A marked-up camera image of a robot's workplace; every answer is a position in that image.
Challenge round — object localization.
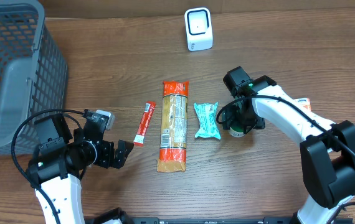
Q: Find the red stick sachet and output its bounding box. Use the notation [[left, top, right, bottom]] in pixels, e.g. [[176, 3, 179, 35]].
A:
[[133, 101, 156, 146]]

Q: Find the green lid jar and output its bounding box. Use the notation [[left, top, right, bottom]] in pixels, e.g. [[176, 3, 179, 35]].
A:
[[229, 125, 245, 138]]

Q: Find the teal tissue packet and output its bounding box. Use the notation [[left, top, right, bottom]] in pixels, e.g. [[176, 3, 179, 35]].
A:
[[194, 102, 221, 140]]

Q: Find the red snack package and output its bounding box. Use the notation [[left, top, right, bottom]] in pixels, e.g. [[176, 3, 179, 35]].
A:
[[157, 81, 189, 172]]

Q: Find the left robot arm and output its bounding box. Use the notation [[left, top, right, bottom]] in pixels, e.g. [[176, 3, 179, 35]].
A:
[[26, 110, 134, 224]]

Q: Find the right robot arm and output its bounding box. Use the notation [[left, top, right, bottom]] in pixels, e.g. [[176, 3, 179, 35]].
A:
[[216, 67, 355, 223]]

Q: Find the white barcode scanner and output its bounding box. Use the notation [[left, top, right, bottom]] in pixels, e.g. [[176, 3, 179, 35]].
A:
[[184, 7, 213, 52]]

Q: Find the grey plastic mesh basket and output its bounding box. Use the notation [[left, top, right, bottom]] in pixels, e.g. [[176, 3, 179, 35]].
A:
[[0, 1, 69, 154]]

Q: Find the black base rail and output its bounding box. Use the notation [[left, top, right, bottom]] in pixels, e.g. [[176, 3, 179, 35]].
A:
[[85, 216, 354, 224]]

